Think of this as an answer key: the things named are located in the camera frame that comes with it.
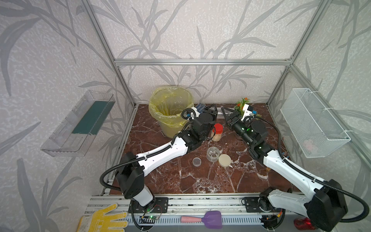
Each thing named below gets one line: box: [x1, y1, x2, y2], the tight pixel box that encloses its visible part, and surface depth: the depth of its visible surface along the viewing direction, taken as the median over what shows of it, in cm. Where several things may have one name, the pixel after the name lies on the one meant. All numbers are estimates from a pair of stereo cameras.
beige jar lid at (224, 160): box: [218, 153, 232, 168], surface depth 91 cm
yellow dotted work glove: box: [76, 203, 129, 232], surface depth 71 cm
